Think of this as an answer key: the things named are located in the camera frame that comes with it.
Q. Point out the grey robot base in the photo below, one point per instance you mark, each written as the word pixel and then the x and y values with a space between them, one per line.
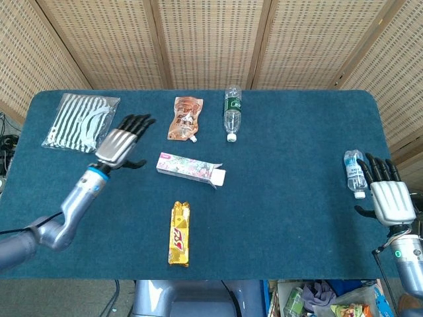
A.
pixel 185 300

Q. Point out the green snack bag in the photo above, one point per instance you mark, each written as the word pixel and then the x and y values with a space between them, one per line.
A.
pixel 293 302

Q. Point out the colourful snack bag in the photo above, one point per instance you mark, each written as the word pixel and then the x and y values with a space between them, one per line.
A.
pixel 350 311

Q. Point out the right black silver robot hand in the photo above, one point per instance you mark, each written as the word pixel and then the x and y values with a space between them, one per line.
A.
pixel 391 201

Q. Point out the striped cloth in plastic bag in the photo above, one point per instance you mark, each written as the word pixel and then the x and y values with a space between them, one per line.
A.
pixel 72 122

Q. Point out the blue label water bottle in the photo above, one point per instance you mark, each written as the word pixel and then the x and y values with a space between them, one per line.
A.
pixel 352 168

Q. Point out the purple cloth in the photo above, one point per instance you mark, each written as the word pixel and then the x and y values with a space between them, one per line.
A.
pixel 317 294

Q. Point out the floral white box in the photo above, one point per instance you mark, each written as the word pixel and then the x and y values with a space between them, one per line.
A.
pixel 185 166

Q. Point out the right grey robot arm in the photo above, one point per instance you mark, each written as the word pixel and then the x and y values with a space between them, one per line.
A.
pixel 409 264

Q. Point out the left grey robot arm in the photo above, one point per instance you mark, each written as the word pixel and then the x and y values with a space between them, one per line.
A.
pixel 76 204

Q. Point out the blue cardboard box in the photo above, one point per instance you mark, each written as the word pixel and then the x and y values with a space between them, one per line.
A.
pixel 383 300

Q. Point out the green label water bottle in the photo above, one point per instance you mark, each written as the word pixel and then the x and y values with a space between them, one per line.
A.
pixel 233 105

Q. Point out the orange spout pouch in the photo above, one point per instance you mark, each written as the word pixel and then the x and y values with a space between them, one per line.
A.
pixel 184 119

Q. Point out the yellow biscuit pack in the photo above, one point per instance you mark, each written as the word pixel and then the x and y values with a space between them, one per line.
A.
pixel 178 234

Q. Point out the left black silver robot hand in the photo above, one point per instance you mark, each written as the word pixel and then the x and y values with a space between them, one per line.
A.
pixel 117 147

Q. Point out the woven bamboo folding screen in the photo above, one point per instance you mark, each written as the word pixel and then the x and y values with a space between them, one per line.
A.
pixel 211 43

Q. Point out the blue carpet table cover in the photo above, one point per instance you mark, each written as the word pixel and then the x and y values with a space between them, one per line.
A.
pixel 281 224

